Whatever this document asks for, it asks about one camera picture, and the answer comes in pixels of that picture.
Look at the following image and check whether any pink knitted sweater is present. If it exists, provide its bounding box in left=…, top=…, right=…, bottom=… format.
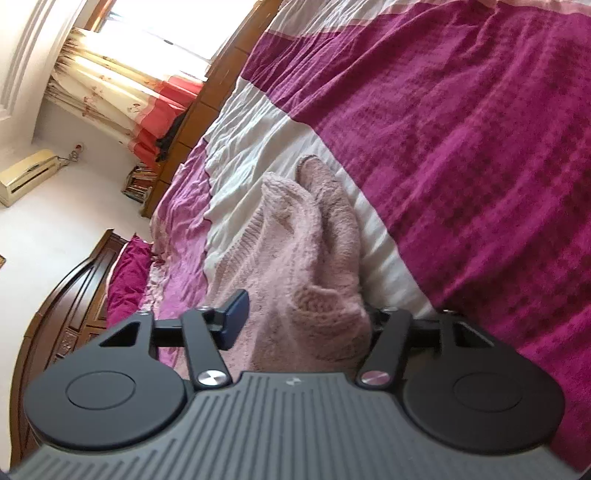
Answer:
left=206, top=156, right=372, bottom=377

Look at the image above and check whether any wooden headboard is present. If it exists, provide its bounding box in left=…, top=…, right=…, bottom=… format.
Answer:
left=9, top=229, right=126, bottom=467

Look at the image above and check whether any magenta pillow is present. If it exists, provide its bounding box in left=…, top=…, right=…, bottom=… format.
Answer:
left=105, top=235, right=153, bottom=328

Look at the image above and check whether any stack of books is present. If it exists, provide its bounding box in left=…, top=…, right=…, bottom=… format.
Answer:
left=121, top=165, right=157, bottom=204

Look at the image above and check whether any cream air conditioner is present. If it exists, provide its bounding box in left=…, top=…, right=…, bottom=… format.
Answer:
left=0, top=149, right=59, bottom=207

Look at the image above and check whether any pink floral bed quilt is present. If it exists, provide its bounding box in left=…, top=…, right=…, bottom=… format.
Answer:
left=145, top=1, right=590, bottom=470

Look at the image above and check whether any floral red-hem curtain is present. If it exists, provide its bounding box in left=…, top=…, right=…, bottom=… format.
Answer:
left=45, top=28, right=204, bottom=170

